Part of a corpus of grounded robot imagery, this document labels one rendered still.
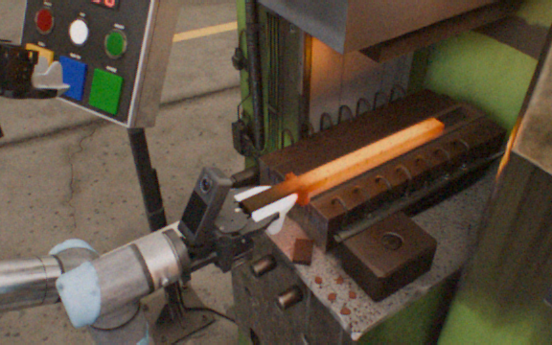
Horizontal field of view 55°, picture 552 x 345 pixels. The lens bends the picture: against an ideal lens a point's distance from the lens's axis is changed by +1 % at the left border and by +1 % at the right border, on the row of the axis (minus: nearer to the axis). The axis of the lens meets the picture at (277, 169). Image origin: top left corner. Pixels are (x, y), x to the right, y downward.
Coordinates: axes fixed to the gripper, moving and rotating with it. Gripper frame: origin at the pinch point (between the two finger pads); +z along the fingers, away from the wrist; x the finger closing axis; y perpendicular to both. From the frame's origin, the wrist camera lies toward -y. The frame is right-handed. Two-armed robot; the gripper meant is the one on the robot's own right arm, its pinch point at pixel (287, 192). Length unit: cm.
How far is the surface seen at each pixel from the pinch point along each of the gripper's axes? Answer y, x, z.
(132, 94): -1.2, -38.6, -9.9
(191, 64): 99, -214, 80
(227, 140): 100, -136, 61
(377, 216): 3.6, 9.4, 11.2
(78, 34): -8, -55, -14
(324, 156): 1.4, -5.2, 11.7
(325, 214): 1.3, 6.3, 3.0
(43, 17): -9, -64, -18
